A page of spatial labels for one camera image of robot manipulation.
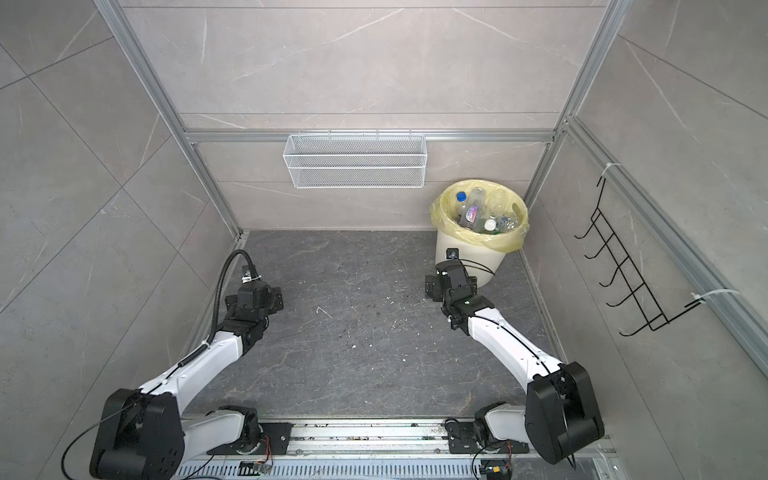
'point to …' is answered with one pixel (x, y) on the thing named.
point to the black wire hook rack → (624, 265)
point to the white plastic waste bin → (478, 262)
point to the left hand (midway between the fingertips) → (255, 286)
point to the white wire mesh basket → (354, 160)
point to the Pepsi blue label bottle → (506, 223)
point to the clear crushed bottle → (499, 202)
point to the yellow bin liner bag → (445, 219)
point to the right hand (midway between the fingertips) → (447, 276)
